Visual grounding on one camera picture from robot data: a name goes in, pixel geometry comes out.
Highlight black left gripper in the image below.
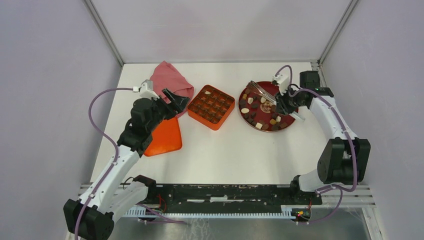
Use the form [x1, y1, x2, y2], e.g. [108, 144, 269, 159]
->
[147, 87, 190, 133]

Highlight silver white-handled tongs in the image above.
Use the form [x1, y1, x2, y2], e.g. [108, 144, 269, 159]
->
[246, 80, 306, 122]

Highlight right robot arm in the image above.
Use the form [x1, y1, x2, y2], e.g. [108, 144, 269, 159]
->
[272, 70, 371, 204]

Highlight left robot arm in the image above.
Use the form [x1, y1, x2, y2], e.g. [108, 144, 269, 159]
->
[63, 88, 190, 240]

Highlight orange chocolate box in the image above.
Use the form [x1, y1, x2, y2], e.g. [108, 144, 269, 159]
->
[187, 84, 236, 131]

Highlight white round chocolate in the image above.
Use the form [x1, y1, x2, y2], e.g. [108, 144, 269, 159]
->
[240, 108, 250, 114]

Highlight pink cloth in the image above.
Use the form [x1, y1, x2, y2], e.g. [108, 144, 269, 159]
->
[149, 61, 195, 103]

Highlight red round plate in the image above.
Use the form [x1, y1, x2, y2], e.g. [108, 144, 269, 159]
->
[237, 87, 295, 132]

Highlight orange box lid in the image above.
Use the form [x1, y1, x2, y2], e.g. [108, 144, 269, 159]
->
[144, 117, 183, 157]

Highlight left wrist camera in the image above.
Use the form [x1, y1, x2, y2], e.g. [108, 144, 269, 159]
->
[132, 79, 159, 100]

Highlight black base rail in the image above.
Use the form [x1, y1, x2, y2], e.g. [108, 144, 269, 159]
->
[141, 184, 323, 214]

